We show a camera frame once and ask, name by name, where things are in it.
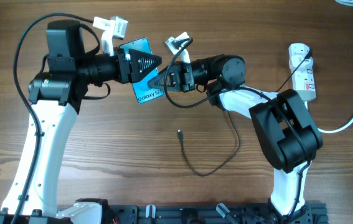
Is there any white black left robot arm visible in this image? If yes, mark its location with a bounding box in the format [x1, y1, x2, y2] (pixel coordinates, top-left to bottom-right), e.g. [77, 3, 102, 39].
[0, 13, 162, 223]

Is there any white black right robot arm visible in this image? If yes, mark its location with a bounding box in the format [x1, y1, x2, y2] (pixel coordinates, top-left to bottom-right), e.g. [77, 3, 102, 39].
[148, 55, 322, 223]

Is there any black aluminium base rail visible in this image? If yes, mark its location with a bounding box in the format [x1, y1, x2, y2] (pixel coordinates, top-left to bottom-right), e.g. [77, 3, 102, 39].
[107, 202, 329, 224]

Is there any white power strip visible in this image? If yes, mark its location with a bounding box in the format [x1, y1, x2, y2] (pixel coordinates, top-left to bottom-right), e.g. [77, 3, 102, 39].
[288, 43, 316, 102]

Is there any blue screen Galaxy smartphone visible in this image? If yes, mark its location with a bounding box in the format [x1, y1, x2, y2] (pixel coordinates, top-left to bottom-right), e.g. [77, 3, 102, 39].
[120, 37, 164, 104]

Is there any white charger plug adapter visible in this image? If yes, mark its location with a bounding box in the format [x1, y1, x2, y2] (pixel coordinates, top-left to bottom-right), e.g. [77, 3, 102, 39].
[289, 51, 314, 71]

